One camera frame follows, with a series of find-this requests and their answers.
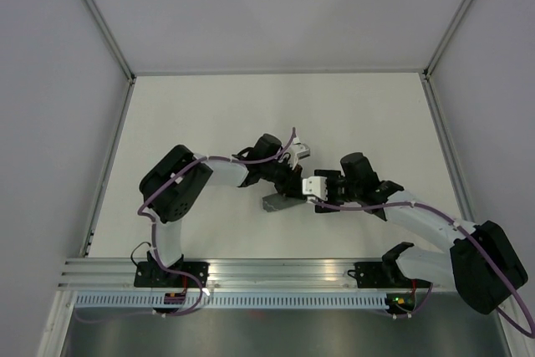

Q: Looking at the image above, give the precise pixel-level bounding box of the aluminium table edge rail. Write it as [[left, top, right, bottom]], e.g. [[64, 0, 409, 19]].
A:
[[77, 76, 137, 258], [419, 72, 478, 222]]

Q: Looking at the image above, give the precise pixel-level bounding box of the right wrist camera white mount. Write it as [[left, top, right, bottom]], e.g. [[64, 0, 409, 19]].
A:
[[302, 176, 328, 202]]

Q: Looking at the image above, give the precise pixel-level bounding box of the grey cloth napkin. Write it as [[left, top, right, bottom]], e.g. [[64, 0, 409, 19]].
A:
[[262, 193, 306, 212]]

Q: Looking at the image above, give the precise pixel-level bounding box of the right aluminium table edge rail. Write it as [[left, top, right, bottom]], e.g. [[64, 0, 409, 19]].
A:
[[419, 72, 478, 222]]

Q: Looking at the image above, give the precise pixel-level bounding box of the right aluminium frame post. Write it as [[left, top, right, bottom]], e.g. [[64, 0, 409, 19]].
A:
[[422, 0, 476, 81]]

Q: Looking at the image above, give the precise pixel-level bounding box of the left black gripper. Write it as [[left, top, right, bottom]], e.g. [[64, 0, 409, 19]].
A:
[[262, 159, 305, 201]]

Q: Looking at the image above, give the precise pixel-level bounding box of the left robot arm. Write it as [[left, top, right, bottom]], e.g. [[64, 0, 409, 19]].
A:
[[137, 131, 311, 287]]

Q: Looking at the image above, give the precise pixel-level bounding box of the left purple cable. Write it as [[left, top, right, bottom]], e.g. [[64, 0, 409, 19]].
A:
[[74, 125, 298, 324]]

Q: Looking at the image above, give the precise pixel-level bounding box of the white slotted cable duct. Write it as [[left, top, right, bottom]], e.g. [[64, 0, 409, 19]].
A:
[[74, 292, 388, 309]]

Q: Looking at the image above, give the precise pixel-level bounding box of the left aluminium frame post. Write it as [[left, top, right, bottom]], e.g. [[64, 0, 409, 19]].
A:
[[81, 0, 135, 83]]

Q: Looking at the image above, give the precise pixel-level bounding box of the aluminium mounting rail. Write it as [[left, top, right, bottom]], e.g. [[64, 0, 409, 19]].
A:
[[58, 257, 515, 293]]

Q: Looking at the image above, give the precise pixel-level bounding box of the left aluminium table edge rail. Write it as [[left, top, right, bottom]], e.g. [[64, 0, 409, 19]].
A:
[[77, 76, 137, 258]]

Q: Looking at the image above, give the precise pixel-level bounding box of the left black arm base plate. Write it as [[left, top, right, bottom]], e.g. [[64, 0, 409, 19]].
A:
[[134, 261, 210, 288]]

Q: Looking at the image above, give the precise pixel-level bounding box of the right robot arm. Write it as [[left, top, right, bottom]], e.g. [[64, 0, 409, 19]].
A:
[[302, 152, 528, 314]]

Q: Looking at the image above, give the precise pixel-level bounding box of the aluminium frame post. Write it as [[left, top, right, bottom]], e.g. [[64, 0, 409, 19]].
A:
[[81, 0, 135, 83], [422, 0, 476, 81]]

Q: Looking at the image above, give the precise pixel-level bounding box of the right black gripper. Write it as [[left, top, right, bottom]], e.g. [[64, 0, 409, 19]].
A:
[[313, 168, 360, 213]]

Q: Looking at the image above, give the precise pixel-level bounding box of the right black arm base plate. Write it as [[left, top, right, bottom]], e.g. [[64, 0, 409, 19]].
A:
[[347, 261, 431, 289]]

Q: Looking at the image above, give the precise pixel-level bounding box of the back aluminium frame bar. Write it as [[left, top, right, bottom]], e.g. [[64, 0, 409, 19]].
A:
[[134, 68, 426, 77]]

